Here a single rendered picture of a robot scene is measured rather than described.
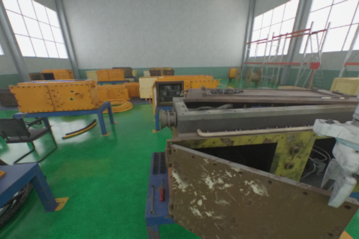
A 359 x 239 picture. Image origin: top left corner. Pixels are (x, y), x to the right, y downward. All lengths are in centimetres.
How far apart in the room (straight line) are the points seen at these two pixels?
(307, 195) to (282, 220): 16
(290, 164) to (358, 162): 62
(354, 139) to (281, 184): 24
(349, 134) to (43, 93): 419
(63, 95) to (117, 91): 325
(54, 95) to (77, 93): 47
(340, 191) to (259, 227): 35
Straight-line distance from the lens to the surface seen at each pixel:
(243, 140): 87
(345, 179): 59
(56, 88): 394
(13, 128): 344
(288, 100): 124
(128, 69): 1209
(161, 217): 120
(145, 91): 664
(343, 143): 57
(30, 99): 430
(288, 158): 113
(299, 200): 68
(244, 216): 80
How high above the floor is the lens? 160
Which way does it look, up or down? 22 degrees down
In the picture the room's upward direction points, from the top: 1 degrees counter-clockwise
